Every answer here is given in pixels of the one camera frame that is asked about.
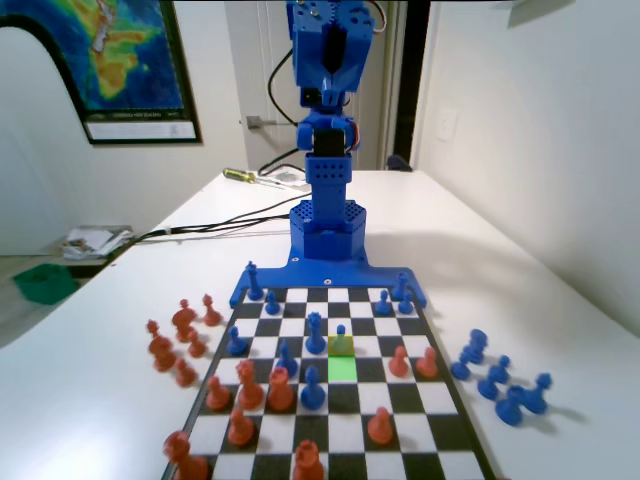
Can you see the red rook chess piece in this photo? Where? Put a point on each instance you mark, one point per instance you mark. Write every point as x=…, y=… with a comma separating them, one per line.
x=281, y=392
x=307, y=462

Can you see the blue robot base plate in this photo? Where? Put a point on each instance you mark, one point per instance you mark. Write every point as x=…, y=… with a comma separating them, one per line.
x=310, y=275

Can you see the pile of papers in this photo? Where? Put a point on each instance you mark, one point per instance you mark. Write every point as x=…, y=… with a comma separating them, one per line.
x=92, y=242

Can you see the blue pawn chess piece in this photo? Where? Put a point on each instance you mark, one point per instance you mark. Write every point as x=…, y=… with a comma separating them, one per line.
x=236, y=344
x=313, y=392
x=460, y=369
x=341, y=345
x=382, y=304
x=488, y=387
x=406, y=305
x=500, y=370
x=271, y=305

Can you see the green plastic object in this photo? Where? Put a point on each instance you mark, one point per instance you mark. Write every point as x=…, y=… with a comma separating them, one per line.
x=45, y=284

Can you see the red bishop chess piece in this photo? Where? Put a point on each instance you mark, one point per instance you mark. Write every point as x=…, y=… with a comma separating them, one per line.
x=153, y=327

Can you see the red pawn chess piece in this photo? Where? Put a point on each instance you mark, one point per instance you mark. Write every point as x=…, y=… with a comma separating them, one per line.
x=399, y=364
x=241, y=431
x=185, y=375
x=211, y=314
x=380, y=429
x=426, y=364
x=218, y=396
x=196, y=346

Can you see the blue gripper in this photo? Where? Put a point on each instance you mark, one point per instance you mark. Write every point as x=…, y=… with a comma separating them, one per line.
x=331, y=50

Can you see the black and white chessboard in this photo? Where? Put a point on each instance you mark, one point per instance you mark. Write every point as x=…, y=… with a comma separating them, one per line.
x=350, y=435

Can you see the dark blue object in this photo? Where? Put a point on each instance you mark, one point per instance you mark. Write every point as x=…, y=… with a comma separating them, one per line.
x=399, y=163

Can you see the blue bishop chess piece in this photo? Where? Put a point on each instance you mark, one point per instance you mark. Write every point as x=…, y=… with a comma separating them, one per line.
x=287, y=362
x=538, y=397

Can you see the framed map poster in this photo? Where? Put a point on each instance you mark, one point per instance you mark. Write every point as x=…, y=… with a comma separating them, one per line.
x=130, y=60

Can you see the blue SO-100 robot arm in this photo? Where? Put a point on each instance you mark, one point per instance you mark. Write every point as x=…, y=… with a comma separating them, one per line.
x=327, y=200

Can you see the small grey packet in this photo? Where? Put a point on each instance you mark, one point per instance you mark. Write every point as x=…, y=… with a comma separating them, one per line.
x=290, y=177

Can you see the red queen chess piece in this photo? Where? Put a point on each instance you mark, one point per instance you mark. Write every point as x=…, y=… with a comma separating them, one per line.
x=249, y=390

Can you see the blue queen chess piece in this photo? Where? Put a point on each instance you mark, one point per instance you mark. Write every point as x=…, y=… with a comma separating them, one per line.
x=314, y=337

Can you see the blue knight chess piece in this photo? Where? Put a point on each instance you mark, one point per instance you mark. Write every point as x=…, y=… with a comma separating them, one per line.
x=477, y=347

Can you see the white door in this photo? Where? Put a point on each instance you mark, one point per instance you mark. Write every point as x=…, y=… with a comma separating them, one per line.
x=260, y=60

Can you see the blue king chess piece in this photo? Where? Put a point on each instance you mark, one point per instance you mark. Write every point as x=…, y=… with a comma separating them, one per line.
x=255, y=285

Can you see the white light switch plate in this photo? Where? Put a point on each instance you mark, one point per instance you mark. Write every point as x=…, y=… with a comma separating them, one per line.
x=446, y=125

